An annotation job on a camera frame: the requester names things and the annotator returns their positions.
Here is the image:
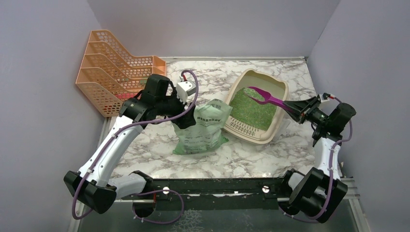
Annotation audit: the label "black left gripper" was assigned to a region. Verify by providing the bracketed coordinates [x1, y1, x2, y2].
[156, 87, 197, 129]

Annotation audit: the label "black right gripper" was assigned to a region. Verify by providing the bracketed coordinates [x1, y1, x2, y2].
[282, 96, 330, 127]

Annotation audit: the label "green litter bag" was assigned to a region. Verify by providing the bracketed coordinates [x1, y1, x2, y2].
[172, 99, 232, 155]

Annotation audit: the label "purple plastic litter scoop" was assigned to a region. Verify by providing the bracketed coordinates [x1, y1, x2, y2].
[244, 87, 291, 111]

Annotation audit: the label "beige plastic litter box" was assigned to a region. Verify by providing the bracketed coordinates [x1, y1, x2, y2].
[224, 69, 289, 145]

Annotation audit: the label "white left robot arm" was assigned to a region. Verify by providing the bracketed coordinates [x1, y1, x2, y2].
[63, 74, 199, 219]

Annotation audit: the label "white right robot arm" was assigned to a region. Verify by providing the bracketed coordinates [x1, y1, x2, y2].
[278, 94, 356, 223]

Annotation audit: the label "green litter pellets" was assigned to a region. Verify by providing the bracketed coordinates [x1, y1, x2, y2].
[229, 88, 277, 131]

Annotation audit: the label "orange mesh file rack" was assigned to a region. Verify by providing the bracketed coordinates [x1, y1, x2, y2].
[75, 29, 167, 117]

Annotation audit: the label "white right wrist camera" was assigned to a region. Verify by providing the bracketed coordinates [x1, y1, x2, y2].
[318, 93, 335, 104]

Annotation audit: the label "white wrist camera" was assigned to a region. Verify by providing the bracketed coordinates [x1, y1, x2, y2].
[176, 81, 196, 104]
[318, 93, 335, 104]

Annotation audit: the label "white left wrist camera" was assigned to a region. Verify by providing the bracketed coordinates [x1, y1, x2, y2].
[176, 81, 196, 104]

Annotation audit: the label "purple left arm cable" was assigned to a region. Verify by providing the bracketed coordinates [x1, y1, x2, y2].
[72, 70, 199, 225]

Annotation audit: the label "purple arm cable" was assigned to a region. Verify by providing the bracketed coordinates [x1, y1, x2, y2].
[72, 70, 199, 225]
[278, 96, 353, 224]

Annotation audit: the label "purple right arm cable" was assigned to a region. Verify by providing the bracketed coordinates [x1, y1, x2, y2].
[278, 96, 353, 224]

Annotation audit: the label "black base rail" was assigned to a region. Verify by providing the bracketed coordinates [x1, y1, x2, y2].
[121, 177, 312, 211]

